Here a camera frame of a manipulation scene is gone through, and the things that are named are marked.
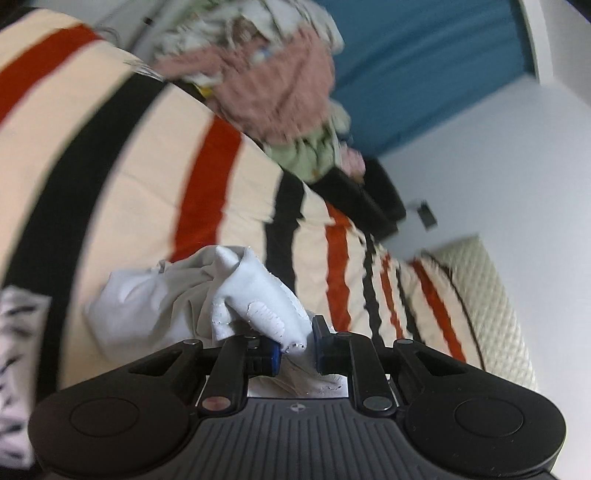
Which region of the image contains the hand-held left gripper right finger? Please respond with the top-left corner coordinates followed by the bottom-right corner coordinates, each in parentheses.
top-left (311, 315), bottom-right (467, 413)

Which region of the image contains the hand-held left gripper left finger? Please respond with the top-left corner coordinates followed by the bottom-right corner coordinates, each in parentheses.
top-left (129, 335), bottom-right (281, 414)

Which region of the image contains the white garment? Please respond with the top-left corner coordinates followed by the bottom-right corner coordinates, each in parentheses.
top-left (83, 244), bottom-right (349, 400)

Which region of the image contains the black armchair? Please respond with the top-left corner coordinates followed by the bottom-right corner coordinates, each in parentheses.
top-left (311, 159), bottom-right (408, 241)

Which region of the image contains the small pink cloth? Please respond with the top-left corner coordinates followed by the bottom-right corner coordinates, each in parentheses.
top-left (342, 148), bottom-right (366, 179)

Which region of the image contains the pale green cloth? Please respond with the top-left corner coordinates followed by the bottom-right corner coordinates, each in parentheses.
top-left (265, 104), bottom-right (352, 184)

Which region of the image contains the striped fleece blanket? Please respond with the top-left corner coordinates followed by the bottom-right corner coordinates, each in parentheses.
top-left (0, 7), bottom-right (486, 409)

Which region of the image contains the black and white patterned cloth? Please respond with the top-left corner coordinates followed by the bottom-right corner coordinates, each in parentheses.
top-left (0, 286), bottom-right (53, 468)

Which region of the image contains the pink fluffy blanket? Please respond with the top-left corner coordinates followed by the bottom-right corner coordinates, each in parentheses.
top-left (154, 25), bottom-right (339, 145)

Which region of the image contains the blue curtain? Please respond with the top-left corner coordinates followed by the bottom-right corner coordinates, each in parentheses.
top-left (318, 0), bottom-right (542, 158)

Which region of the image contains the grey cloth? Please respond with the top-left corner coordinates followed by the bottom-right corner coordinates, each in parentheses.
top-left (152, 0), bottom-right (347, 71)

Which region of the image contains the black wall outlet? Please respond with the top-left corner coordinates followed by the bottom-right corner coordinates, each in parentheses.
top-left (414, 200), bottom-right (438, 230)

